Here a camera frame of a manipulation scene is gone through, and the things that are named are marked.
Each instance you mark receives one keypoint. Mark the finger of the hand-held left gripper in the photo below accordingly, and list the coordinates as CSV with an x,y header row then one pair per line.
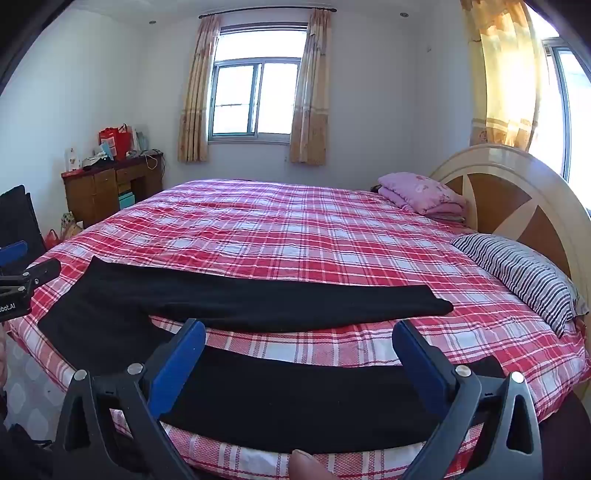
x,y
13,254
44,271

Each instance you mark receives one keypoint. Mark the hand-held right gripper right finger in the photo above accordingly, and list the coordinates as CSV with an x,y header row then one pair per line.
x,y
420,364

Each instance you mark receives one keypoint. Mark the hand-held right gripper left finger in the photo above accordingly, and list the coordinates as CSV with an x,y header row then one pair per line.
x,y
178,369

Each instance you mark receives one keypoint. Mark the black pants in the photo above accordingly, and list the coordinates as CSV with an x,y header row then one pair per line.
x,y
258,300

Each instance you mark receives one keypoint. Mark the person's right hand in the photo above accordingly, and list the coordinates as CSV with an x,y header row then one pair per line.
x,y
309,466

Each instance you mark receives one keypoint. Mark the black chair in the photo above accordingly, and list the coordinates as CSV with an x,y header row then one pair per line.
x,y
18,217

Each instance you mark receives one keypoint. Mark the colourful floor bag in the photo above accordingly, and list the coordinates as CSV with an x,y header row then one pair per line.
x,y
70,226

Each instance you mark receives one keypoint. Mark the brown wooden desk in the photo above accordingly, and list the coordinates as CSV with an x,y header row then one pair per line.
x,y
92,194

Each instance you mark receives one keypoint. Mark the teal box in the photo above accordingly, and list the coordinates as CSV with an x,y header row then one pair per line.
x,y
126,200

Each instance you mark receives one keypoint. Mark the striped pillow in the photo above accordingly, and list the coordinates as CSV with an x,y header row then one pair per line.
x,y
521,272

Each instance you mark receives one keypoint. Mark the red gift bag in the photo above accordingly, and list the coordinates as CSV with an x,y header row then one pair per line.
x,y
115,141

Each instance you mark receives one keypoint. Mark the folded pink quilt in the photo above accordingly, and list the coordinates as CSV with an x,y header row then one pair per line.
x,y
425,194

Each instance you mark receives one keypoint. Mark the red plaid bed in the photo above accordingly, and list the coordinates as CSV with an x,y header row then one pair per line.
x,y
295,230

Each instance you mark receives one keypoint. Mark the wooden bed headboard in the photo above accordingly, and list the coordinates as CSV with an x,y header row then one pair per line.
x,y
503,194

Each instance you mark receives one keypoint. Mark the beige patterned curtain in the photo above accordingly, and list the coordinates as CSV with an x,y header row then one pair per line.
x,y
311,92
198,92

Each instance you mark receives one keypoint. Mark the sliding glass window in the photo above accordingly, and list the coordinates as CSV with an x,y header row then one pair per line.
x,y
256,92

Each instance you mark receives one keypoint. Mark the tall side window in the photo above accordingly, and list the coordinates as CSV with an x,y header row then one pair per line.
x,y
570,106

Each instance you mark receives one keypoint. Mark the yellow sheer curtain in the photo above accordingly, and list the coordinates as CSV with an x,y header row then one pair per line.
x,y
503,69

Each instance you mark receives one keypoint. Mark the dark curtain rod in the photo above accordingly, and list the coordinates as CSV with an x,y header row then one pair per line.
x,y
263,12

